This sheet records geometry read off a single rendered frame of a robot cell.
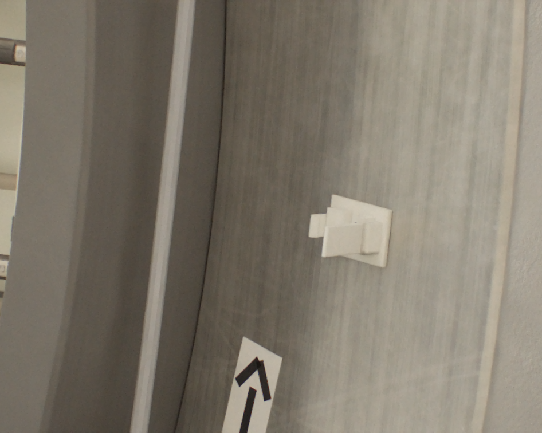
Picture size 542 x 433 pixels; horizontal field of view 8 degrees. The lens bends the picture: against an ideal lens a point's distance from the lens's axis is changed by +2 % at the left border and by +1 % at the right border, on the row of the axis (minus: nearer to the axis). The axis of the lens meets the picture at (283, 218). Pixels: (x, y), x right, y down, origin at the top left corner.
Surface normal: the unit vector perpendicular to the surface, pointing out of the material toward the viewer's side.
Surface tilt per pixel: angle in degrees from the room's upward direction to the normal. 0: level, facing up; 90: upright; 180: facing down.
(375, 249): 91
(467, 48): 90
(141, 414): 92
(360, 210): 90
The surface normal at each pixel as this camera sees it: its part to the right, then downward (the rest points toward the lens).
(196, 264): 0.68, 0.26
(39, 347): -0.72, 0.04
